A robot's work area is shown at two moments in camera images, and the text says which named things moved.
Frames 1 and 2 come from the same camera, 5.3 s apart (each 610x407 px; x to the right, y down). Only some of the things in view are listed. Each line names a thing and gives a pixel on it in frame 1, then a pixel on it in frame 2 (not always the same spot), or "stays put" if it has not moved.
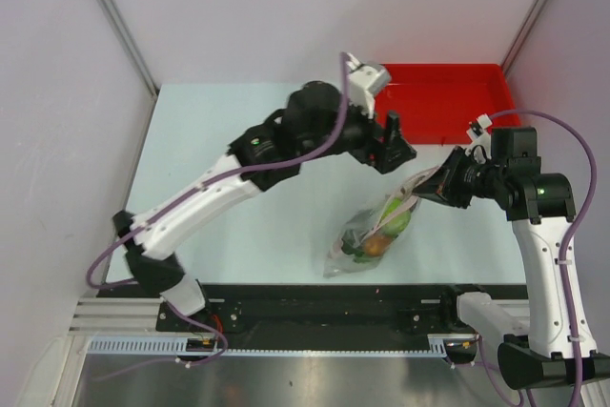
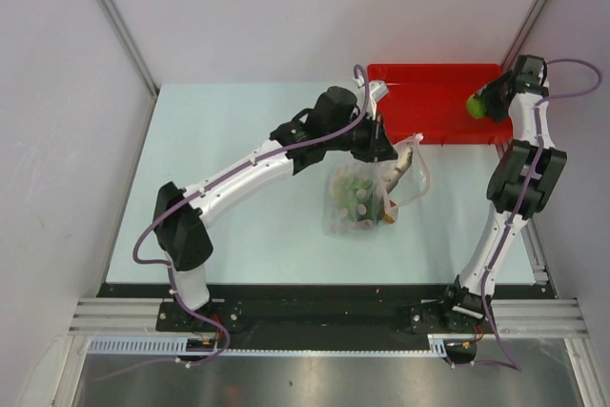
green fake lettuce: (359, 254) → (360, 199)
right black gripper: (444, 182) → (496, 112)
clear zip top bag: (369, 232) → (362, 195)
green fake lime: (397, 224) → (476, 107)
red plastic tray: (446, 103) stays put
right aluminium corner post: (536, 10) stays put
